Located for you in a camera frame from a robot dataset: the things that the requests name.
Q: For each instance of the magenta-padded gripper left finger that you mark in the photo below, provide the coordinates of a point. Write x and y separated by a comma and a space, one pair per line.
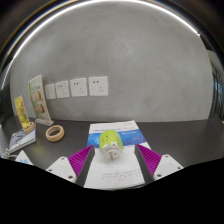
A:
60, 166

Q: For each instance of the glass partition with dark frames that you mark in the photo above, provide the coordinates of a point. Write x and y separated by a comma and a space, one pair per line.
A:
218, 90

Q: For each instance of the curved ceiling light strip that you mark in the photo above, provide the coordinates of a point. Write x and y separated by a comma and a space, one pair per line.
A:
50, 20

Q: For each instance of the white wall socket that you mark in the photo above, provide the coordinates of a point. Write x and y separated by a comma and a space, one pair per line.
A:
98, 86
62, 89
50, 91
78, 87

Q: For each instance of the beige tape roll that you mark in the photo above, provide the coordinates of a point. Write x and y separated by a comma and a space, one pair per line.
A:
49, 136

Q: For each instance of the green and white charger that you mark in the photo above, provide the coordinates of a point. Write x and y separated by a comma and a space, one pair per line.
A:
110, 141

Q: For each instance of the grey patterned booklet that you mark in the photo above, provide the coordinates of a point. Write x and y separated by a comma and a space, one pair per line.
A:
21, 140

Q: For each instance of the acrylic stand with green leaflet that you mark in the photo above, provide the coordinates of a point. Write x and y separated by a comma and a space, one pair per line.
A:
39, 100

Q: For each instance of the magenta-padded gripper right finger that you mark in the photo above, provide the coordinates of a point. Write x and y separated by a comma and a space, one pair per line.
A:
166, 165

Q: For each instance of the white book with blue band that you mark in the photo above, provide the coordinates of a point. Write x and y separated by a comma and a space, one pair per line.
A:
115, 173

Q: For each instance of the orange card in wooden holder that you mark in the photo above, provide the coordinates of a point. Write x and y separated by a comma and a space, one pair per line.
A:
21, 111

